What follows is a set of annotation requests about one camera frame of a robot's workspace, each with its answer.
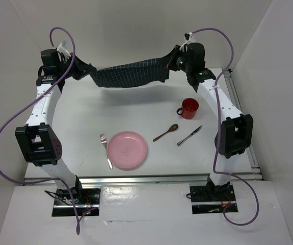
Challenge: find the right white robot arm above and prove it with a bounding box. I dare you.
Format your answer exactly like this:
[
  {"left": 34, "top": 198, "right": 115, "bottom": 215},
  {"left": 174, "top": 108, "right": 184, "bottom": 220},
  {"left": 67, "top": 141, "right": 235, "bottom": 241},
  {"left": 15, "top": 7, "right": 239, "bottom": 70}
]
[{"left": 161, "top": 43, "right": 253, "bottom": 201}]

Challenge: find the silver fork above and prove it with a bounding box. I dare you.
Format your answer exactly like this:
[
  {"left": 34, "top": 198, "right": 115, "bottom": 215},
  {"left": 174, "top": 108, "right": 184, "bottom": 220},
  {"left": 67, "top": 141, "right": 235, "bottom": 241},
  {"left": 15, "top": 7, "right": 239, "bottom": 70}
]
[{"left": 100, "top": 134, "right": 113, "bottom": 169}]

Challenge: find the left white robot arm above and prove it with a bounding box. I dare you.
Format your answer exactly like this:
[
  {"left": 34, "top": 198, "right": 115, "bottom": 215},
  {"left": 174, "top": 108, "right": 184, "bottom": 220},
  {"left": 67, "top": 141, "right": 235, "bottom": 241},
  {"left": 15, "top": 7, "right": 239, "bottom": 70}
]
[{"left": 15, "top": 49, "right": 96, "bottom": 204}]

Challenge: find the dark checkered cloth napkin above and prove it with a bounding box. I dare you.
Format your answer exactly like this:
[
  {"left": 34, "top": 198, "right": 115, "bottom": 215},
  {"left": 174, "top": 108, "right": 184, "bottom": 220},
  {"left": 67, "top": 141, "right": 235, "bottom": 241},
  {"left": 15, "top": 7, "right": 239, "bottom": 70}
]
[{"left": 90, "top": 58, "right": 170, "bottom": 88}]

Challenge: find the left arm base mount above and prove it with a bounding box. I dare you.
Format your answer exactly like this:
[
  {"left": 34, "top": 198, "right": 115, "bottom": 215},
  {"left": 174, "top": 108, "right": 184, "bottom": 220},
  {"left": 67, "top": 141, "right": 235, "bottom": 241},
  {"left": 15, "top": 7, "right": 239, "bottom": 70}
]
[{"left": 44, "top": 187, "right": 101, "bottom": 217}]

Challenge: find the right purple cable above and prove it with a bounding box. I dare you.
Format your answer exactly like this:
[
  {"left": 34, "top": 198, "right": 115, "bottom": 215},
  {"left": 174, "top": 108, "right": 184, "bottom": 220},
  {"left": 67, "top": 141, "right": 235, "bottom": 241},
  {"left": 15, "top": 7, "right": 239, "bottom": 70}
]
[{"left": 192, "top": 27, "right": 260, "bottom": 226}]

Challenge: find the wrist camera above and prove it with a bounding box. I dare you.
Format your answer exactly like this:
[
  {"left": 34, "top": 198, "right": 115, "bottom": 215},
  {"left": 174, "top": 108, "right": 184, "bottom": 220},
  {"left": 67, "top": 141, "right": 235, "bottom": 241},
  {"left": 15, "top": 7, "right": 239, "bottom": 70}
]
[
  {"left": 38, "top": 40, "right": 71, "bottom": 76},
  {"left": 181, "top": 32, "right": 205, "bottom": 71}
]

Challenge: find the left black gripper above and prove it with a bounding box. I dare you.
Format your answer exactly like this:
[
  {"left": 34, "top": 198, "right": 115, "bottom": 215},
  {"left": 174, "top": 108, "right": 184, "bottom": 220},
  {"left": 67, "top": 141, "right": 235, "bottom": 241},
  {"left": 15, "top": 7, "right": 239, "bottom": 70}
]
[{"left": 57, "top": 53, "right": 95, "bottom": 81}]

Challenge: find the brown wooden spoon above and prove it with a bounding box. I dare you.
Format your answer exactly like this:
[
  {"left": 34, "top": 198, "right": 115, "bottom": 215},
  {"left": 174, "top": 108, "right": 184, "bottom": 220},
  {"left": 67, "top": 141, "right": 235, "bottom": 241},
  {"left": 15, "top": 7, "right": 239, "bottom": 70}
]
[{"left": 153, "top": 124, "right": 179, "bottom": 142}]

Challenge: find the front aluminium rail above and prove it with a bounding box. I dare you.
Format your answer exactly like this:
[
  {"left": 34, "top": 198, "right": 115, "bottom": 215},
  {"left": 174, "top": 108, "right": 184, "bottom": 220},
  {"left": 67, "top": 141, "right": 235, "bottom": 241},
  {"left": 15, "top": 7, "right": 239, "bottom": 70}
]
[{"left": 23, "top": 172, "right": 264, "bottom": 186}]

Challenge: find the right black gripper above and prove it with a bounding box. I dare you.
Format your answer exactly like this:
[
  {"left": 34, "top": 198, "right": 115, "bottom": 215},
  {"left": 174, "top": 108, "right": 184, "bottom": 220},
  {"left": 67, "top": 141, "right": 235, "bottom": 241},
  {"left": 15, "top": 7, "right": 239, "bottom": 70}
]
[{"left": 161, "top": 44, "right": 193, "bottom": 73}]

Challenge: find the pink plate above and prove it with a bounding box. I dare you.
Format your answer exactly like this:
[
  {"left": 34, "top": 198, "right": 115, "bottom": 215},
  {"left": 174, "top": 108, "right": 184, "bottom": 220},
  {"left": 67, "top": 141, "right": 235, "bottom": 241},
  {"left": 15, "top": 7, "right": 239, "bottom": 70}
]
[{"left": 107, "top": 131, "right": 148, "bottom": 169}]

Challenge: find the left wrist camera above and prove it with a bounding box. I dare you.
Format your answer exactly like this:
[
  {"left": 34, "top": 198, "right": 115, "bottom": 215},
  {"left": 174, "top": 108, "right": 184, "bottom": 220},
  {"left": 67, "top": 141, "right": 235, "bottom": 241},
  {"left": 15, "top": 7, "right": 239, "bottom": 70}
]
[{"left": 38, "top": 40, "right": 71, "bottom": 76}]

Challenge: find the red mug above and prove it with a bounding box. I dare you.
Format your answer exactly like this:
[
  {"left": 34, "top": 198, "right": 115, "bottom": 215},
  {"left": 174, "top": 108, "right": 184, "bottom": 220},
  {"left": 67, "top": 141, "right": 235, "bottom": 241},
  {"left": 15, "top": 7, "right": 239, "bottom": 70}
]
[{"left": 176, "top": 98, "right": 199, "bottom": 119}]

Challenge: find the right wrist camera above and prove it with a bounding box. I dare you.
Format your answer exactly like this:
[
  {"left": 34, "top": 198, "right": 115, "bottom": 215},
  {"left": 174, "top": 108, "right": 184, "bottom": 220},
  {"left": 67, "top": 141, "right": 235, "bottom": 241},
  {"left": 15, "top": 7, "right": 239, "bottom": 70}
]
[{"left": 181, "top": 32, "right": 205, "bottom": 71}]

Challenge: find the silver table knife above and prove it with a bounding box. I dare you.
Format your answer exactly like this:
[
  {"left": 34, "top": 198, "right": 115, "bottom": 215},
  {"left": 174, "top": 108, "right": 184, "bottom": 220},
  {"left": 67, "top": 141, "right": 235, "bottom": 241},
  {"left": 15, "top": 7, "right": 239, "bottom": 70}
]
[{"left": 177, "top": 125, "right": 203, "bottom": 146}]

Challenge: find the purple cable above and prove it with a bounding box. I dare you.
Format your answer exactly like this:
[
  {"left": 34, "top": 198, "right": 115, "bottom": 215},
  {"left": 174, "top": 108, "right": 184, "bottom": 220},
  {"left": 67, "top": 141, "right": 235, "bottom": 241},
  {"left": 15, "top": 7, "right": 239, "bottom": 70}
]
[
  {"left": 0, "top": 27, "right": 96, "bottom": 235},
  {"left": 192, "top": 27, "right": 260, "bottom": 226}
]

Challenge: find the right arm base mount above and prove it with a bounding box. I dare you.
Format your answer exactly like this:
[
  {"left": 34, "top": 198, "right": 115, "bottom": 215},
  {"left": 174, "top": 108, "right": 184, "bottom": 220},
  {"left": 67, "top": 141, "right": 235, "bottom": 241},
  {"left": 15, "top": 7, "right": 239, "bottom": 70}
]
[{"left": 185, "top": 185, "right": 238, "bottom": 214}]

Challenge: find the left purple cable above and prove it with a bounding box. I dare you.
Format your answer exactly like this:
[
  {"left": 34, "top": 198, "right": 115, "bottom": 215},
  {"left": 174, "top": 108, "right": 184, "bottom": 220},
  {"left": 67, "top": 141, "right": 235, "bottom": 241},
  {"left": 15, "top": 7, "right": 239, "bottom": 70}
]
[{"left": 0, "top": 27, "right": 96, "bottom": 235}]

